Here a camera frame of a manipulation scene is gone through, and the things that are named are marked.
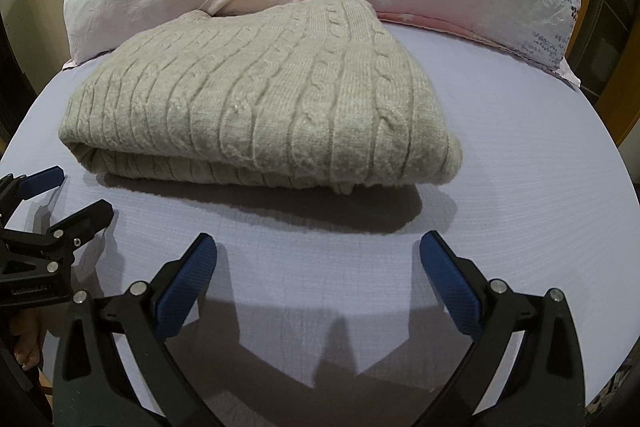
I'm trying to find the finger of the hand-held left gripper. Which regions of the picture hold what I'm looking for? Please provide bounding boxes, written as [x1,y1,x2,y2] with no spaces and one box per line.
[0,200,114,280]
[0,167,66,224]

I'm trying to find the beige cable-knit sweater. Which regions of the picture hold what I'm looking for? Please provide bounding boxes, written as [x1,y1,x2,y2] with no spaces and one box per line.
[57,0,463,196]

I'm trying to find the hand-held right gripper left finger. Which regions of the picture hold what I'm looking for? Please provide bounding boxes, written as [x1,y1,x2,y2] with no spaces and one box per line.
[52,232,230,427]

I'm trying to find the lavender bed sheet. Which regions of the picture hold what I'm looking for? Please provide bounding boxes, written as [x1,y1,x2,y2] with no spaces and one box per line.
[0,21,637,427]

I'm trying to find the person's left hand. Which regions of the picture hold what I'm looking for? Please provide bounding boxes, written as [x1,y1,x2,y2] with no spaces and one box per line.
[11,309,43,370]

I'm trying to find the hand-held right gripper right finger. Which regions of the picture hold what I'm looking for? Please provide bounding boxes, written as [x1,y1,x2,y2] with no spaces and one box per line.
[413,230,586,427]

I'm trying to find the wooden headboard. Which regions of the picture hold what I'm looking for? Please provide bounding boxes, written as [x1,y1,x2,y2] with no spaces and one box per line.
[580,0,640,148]

